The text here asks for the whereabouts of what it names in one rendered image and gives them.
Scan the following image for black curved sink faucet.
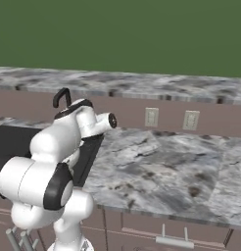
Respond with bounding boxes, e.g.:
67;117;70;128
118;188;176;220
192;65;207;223
52;86;73;110

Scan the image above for black sink basin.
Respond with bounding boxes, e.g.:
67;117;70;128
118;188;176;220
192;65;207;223
0;124;106;189

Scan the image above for brown drawer front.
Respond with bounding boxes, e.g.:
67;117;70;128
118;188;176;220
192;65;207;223
120;211;232;251

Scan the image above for beige wall outlet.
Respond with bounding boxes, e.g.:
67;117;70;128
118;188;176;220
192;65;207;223
144;107;160;128
182;110;201;131

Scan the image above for grey drawer handle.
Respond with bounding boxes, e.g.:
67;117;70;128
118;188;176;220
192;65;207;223
154;223;196;250

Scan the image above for grey cabinet door handle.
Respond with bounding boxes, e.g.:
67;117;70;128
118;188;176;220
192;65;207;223
20;229;40;251
5;227;22;251

